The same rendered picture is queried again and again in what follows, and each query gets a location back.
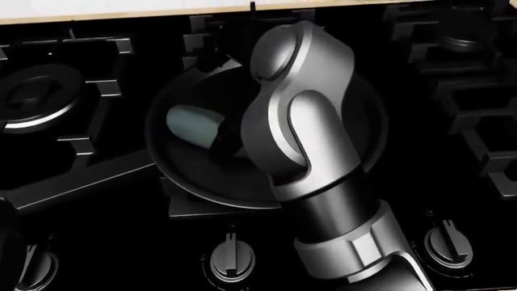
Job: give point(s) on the green zucchini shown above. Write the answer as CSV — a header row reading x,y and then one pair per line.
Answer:
x,y
190,125

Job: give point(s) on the black frying pan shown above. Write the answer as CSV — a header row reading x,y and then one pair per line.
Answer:
x,y
190,175

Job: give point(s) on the black gas cooktop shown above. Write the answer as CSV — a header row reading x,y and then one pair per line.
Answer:
x,y
121,242

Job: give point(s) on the large round gas burner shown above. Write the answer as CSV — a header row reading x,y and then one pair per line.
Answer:
x,y
38,97

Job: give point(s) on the small round gas burner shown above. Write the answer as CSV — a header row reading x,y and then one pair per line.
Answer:
x,y
460,42

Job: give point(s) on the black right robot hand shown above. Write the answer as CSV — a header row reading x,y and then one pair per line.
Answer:
x,y
231,140

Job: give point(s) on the black and silver stove knob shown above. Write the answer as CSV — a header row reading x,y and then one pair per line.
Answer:
x,y
231,263
446,247
40,269

